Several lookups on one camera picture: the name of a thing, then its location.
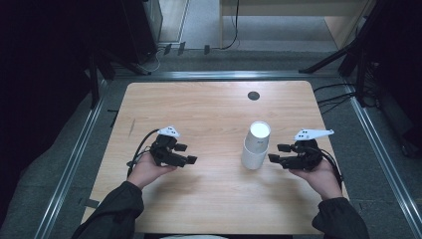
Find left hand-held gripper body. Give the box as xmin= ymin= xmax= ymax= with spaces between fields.
xmin=148 ymin=125 xmax=187 ymax=168

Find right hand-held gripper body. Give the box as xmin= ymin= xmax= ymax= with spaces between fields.
xmin=291 ymin=128 xmax=335 ymax=172

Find white paper cup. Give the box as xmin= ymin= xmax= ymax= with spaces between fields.
xmin=243 ymin=120 xmax=272 ymax=155
xmin=240 ymin=138 xmax=270 ymax=171

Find person's left hand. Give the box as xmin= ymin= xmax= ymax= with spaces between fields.
xmin=127 ymin=152 xmax=177 ymax=190

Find person's right hand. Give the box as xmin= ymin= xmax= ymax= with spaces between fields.
xmin=289 ymin=158 xmax=343 ymax=201

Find grey tape piece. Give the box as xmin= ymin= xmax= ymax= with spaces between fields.
xmin=79 ymin=197 xmax=102 ymax=210

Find black tripod stand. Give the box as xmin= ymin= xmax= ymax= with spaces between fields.
xmin=298 ymin=0 xmax=382 ymax=109
xmin=87 ymin=49 xmax=152 ymax=110

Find dark cabinet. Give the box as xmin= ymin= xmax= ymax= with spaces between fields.
xmin=119 ymin=0 xmax=164 ymax=65

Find light wooden shelf unit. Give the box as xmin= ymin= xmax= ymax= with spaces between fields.
xmin=218 ymin=0 xmax=377 ymax=51

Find left hand-held gripper black cable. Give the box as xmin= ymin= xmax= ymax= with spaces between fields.
xmin=126 ymin=128 xmax=161 ymax=179

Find hand-held gripper black cable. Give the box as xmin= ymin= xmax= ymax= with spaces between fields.
xmin=318 ymin=148 xmax=344 ymax=191
xmin=126 ymin=128 xmax=161 ymax=179

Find right hand-held gripper black cable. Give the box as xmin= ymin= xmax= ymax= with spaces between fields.
xmin=318 ymin=148 xmax=344 ymax=191

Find black floor cables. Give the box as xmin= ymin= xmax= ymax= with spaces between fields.
xmin=313 ymin=82 xmax=358 ymax=117

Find aluminium floor rail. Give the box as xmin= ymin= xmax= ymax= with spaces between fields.
xmin=111 ymin=70 xmax=343 ymax=82
xmin=33 ymin=79 xmax=109 ymax=239
xmin=341 ymin=81 xmax=422 ymax=239

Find thin white floor cable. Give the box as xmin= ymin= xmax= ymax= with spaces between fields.
xmin=141 ymin=46 xmax=167 ymax=73

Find black hanging cable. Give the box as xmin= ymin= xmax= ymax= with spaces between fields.
xmin=220 ymin=0 xmax=241 ymax=51

